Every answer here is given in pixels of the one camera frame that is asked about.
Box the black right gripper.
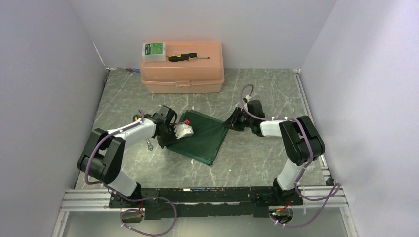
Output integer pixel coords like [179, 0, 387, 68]
[221, 107, 253, 132]

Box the green cloth napkin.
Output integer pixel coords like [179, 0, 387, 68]
[168, 110, 228, 166]

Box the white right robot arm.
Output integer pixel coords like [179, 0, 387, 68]
[222, 100, 325, 205]

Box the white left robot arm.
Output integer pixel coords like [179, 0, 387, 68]
[77, 105, 177, 207]

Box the silver wrench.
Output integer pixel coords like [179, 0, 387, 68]
[146, 138, 154, 151]

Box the pink plastic toolbox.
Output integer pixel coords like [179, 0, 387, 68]
[139, 40, 225, 94]

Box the red blue pen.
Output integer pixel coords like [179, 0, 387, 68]
[117, 68, 140, 73]

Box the black yellow screwdriver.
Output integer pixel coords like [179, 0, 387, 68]
[168, 53, 210, 62]

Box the green white small box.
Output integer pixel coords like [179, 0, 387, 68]
[142, 42, 166, 62]

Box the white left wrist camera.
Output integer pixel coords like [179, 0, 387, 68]
[174, 123, 194, 140]

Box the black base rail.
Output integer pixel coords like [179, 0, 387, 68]
[108, 185, 304, 220]

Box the aluminium frame rail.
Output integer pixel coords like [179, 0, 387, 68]
[60, 186, 331, 212]

